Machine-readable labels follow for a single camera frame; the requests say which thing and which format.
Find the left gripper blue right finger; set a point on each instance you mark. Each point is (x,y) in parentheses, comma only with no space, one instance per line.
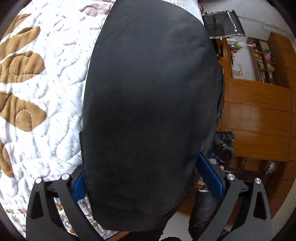
(212,176)

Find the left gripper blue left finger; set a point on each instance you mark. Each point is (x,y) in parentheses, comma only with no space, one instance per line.
(78,190)

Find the black pants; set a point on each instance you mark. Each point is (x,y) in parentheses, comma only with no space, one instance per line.
(153,96)

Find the wooden shelf cabinet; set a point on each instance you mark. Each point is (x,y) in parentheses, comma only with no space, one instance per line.
(261,115)

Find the white floral quilt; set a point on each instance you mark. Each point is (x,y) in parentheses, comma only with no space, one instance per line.
(45,55)

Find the black metal frame chair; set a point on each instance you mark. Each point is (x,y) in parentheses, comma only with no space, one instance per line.
(223,24)

